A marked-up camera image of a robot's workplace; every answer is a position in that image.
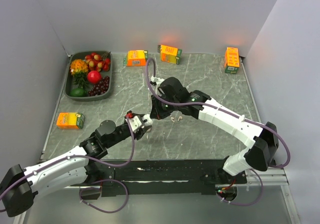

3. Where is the orange juice box back left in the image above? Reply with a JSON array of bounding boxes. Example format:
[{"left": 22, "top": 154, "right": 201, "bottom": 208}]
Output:
[{"left": 123, "top": 50, "right": 148, "bottom": 67}]

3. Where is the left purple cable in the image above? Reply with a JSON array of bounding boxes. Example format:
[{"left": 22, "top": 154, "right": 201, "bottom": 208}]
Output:
[{"left": 0, "top": 115, "right": 137, "bottom": 213}]

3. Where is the white earbud charging case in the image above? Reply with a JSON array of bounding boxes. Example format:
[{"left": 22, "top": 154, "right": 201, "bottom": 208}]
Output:
[{"left": 142, "top": 114, "right": 153, "bottom": 126}]

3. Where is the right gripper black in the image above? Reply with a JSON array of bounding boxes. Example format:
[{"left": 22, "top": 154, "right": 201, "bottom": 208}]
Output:
[{"left": 150, "top": 92, "right": 179, "bottom": 120}]

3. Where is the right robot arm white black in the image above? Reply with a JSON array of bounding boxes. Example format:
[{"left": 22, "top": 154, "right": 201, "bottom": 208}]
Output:
[{"left": 147, "top": 77, "right": 279, "bottom": 183}]

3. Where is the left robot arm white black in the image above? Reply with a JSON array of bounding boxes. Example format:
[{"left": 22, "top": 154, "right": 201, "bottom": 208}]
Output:
[{"left": 0, "top": 112, "right": 153, "bottom": 217}]

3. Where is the orange juice box back middle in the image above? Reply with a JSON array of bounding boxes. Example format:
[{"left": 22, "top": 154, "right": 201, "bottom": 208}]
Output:
[{"left": 157, "top": 45, "right": 182, "bottom": 65}]

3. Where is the orange toy pineapple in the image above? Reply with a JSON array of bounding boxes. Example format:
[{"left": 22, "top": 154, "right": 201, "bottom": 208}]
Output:
[{"left": 69, "top": 59, "right": 89, "bottom": 89}]

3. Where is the orange juice box front left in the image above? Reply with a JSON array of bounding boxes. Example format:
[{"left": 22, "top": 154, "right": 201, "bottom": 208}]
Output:
[{"left": 56, "top": 112, "right": 85, "bottom": 129}]

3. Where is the orange juice box back right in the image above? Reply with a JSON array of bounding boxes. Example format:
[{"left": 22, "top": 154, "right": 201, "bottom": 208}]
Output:
[{"left": 224, "top": 47, "right": 240, "bottom": 74}]

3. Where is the dark purple grape bunch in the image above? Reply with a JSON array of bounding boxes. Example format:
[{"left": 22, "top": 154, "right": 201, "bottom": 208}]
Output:
[{"left": 88, "top": 76, "right": 110, "bottom": 96}]

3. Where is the orange juice box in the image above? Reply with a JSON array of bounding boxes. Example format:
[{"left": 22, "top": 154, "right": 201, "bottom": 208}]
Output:
[
  {"left": 123, "top": 50, "right": 148, "bottom": 67},
  {"left": 224, "top": 47, "right": 240, "bottom": 74},
  {"left": 56, "top": 112, "right": 85, "bottom": 129},
  {"left": 157, "top": 45, "right": 182, "bottom": 65}
]

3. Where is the green toy avocado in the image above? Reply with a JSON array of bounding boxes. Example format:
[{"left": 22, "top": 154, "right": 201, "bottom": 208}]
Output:
[{"left": 69, "top": 88, "right": 87, "bottom": 97}]

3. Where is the dark grey fruit tray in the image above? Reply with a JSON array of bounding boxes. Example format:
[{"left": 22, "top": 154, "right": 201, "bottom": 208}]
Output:
[{"left": 64, "top": 51, "right": 113, "bottom": 102}]

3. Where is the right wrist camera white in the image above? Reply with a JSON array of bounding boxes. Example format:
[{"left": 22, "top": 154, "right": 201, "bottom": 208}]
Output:
[{"left": 149, "top": 76, "right": 164, "bottom": 94}]

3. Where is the red toy apple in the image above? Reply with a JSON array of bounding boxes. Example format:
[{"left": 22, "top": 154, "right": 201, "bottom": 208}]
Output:
[{"left": 87, "top": 71, "right": 102, "bottom": 85}]

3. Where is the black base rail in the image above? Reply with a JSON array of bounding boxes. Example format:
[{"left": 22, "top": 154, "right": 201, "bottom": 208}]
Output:
[{"left": 78, "top": 159, "right": 247, "bottom": 197}]

